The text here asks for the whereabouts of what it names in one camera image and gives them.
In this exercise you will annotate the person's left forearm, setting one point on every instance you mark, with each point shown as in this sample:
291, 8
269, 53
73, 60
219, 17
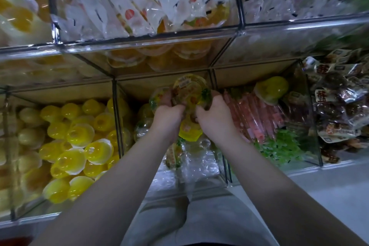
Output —
104, 197

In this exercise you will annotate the black shirt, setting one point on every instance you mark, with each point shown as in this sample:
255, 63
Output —
210, 244

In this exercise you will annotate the light grey shorts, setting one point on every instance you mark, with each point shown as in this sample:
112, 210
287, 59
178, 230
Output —
225, 220

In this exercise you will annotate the pile of pale yellow jelly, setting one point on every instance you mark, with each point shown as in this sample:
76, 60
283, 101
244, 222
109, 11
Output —
17, 139

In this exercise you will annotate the person's right hand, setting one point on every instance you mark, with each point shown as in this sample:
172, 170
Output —
218, 122

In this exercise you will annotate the person's left hand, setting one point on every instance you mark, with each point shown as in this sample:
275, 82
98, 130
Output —
167, 119

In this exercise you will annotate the pile of yellow jelly cups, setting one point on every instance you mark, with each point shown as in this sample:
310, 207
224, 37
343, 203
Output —
80, 136

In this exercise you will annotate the pile of pink jelly sticks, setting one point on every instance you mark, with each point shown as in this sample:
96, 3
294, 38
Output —
253, 113

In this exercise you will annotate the pile of orange-lid jelly cups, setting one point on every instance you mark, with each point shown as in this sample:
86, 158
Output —
23, 6

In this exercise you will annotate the pile of brown snack packets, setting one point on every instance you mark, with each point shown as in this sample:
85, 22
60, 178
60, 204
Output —
340, 99

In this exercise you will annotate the person's right forearm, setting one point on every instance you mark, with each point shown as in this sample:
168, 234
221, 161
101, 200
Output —
294, 197

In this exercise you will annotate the single large jelly cup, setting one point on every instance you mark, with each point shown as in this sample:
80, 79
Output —
191, 90

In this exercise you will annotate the pile of small green candies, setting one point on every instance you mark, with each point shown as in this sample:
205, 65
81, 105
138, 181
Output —
282, 148

